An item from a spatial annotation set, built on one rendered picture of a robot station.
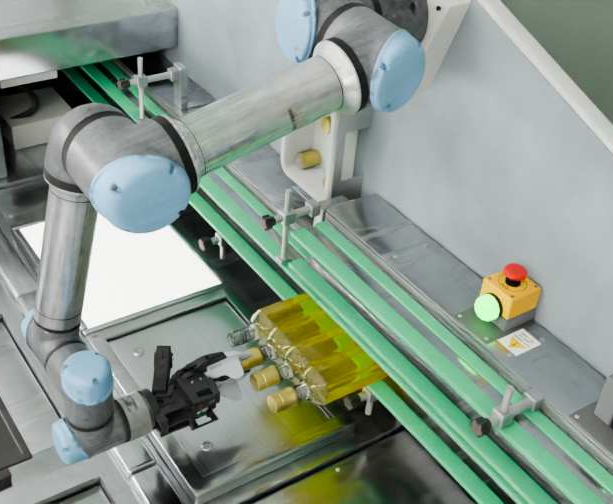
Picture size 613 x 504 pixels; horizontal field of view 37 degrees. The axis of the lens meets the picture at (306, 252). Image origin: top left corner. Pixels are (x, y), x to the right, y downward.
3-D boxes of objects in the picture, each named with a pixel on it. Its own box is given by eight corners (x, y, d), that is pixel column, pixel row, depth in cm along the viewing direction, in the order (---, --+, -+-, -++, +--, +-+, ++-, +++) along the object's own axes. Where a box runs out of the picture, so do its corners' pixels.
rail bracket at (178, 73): (199, 102, 235) (117, 121, 225) (199, 41, 225) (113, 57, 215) (208, 111, 232) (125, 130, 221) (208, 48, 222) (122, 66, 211)
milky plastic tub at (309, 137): (312, 160, 203) (279, 169, 199) (321, 66, 190) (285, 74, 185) (359, 198, 192) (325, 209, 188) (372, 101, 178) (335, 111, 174)
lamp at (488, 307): (481, 307, 157) (468, 313, 156) (486, 287, 154) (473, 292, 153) (499, 323, 154) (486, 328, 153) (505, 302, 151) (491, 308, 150)
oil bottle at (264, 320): (336, 300, 187) (244, 335, 176) (338, 278, 183) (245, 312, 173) (352, 316, 183) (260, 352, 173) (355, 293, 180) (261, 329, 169)
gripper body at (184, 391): (222, 419, 160) (159, 446, 154) (198, 386, 166) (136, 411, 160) (224, 389, 156) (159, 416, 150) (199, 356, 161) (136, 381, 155)
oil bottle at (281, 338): (353, 316, 183) (260, 353, 172) (355, 294, 179) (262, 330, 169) (370, 333, 179) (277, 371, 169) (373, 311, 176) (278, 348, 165)
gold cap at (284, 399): (286, 396, 163) (265, 405, 161) (288, 382, 161) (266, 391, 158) (298, 409, 160) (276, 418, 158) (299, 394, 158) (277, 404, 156)
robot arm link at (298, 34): (336, -32, 151) (269, -25, 144) (389, 0, 143) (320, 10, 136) (324, 36, 158) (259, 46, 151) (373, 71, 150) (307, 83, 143)
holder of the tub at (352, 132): (312, 180, 206) (283, 189, 202) (323, 66, 190) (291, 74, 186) (358, 218, 195) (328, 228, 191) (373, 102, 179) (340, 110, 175)
